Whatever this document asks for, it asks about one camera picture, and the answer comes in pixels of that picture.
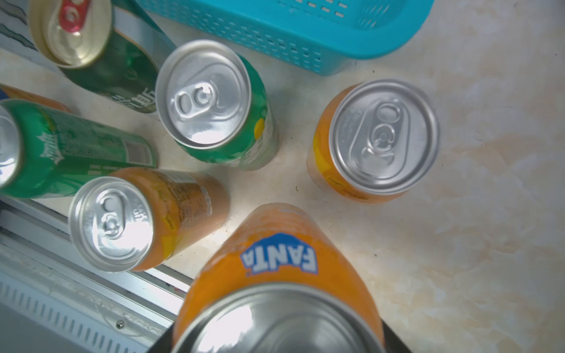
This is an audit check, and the orange soda can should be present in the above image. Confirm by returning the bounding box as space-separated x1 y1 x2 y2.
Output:
307 79 440 204
172 203 385 352
0 84 70 113
69 168 230 273

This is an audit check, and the teal plastic basket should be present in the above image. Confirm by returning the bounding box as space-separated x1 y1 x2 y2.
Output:
139 0 434 76

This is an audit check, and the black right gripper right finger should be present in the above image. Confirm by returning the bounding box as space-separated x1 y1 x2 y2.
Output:
383 321 412 353

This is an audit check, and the orange soda can front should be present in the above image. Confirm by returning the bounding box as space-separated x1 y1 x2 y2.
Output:
0 84 70 113

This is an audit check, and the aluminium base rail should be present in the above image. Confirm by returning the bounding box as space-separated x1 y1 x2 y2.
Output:
1 197 192 352

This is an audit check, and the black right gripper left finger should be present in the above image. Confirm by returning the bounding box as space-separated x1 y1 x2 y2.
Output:
147 326 174 353

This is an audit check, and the green gold beer can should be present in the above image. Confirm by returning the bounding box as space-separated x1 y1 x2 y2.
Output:
28 0 176 115

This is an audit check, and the green soda can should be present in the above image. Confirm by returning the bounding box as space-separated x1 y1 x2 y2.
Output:
155 40 279 171
1 99 158 199

